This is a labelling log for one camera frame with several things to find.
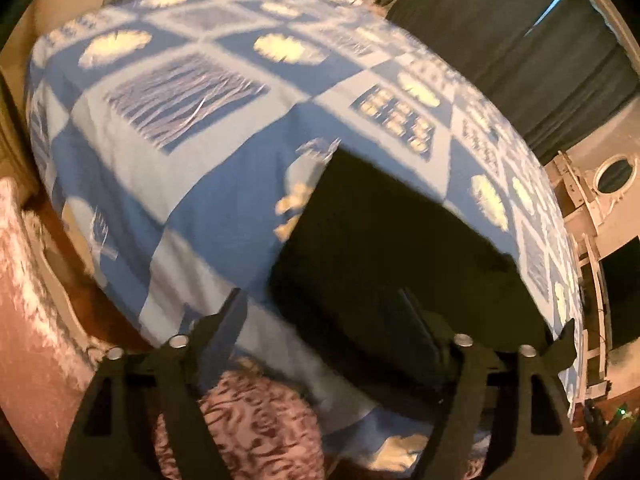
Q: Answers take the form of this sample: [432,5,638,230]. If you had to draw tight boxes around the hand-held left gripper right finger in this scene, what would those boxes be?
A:
[399,287,587,480]

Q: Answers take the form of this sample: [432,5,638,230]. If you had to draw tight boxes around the pink patterned garment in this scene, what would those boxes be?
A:
[154,369,328,480]

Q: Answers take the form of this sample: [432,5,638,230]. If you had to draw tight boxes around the black pants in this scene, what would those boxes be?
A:
[269,147,557,386]

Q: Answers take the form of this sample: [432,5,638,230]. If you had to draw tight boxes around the white vanity dresser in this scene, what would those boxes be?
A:
[544,124,640,403]

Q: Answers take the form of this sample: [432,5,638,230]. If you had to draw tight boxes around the dark curtain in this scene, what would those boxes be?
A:
[387,0,637,152]

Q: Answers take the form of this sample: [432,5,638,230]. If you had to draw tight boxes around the cream bed frame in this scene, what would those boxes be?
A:
[20,207,103,358]

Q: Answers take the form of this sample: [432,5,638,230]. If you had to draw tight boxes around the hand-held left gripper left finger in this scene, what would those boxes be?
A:
[59,287,249,480]

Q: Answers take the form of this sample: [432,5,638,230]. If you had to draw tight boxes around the blue patterned blanket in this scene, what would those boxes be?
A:
[24,0,587,463]

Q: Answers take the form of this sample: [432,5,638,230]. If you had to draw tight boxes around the dark device with green light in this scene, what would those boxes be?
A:
[582,399,632,457]

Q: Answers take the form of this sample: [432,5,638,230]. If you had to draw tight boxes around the pink shaggy rug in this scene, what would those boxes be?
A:
[0,176,103,477]

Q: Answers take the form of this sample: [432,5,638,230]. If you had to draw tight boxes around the oval mirror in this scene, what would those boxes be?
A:
[595,157,637,194]

